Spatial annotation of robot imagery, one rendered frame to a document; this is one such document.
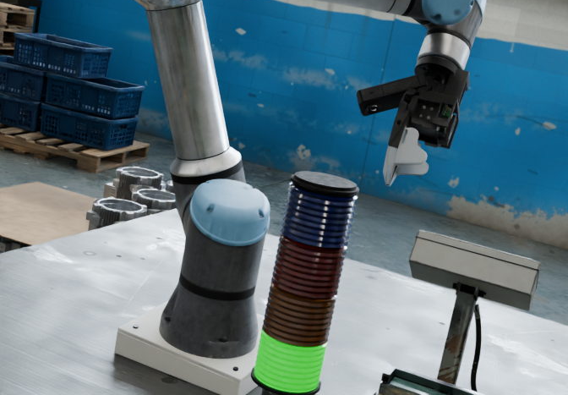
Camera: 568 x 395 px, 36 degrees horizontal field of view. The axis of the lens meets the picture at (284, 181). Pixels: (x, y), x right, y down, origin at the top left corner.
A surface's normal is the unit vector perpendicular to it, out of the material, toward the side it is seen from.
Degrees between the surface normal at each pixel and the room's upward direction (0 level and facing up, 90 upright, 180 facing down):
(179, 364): 90
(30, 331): 0
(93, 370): 0
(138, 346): 90
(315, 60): 90
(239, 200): 12
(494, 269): 56
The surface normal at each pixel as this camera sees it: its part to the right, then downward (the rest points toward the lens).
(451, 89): -0.21, -0.44
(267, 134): -0.42, 0.11
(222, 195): 0.22, -0.90
